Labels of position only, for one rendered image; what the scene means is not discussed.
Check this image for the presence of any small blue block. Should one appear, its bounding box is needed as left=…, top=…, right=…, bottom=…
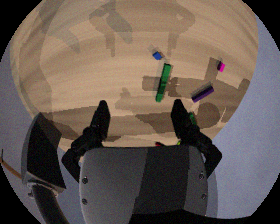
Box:
left=153, top=51, right=162, bottom=60

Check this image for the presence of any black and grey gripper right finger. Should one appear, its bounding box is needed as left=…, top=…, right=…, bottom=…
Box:
left=171, top=99, right=222, bottom=179

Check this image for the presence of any purple rod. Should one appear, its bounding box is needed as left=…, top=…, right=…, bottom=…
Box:
left=192, top=86, right=214, bottom=103

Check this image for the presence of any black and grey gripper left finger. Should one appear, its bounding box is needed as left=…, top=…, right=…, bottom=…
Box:
left=61, top=100, right=111, bottom=183

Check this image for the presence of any small magenta block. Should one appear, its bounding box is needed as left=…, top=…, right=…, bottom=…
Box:
left=217, top=62, right=225, bottom=72

